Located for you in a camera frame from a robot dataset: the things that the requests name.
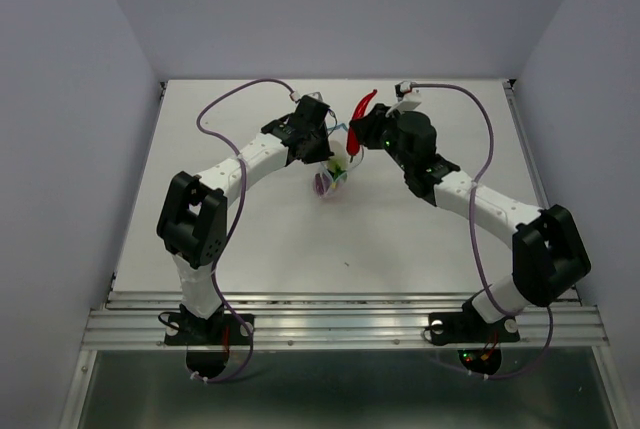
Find white daikon radish with leaves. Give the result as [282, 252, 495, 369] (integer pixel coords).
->
[325, 140, 349, 180]

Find aluminium front frame rails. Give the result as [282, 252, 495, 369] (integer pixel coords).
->
[81, 291, 609, 351]

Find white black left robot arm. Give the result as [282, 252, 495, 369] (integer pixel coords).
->
[156, 95, 332, 343]

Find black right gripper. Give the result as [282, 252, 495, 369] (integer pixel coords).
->
[350, 102, 413, 172]

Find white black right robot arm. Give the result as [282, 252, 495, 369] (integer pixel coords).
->
[350, 104, 591, 339]

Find red chili pepper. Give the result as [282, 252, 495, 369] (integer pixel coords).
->
[345, 87, 379, 158]

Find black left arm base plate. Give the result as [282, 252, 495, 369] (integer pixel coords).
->
[157, 311, 249, 347]

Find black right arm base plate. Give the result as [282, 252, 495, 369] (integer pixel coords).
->
[422, 312, 520, 346]

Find clear zip top bag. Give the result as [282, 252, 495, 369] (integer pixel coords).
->
[312, 123, 365, 199]

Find purple red onion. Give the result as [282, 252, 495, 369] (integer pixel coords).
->
[313, 172, 333, 197]

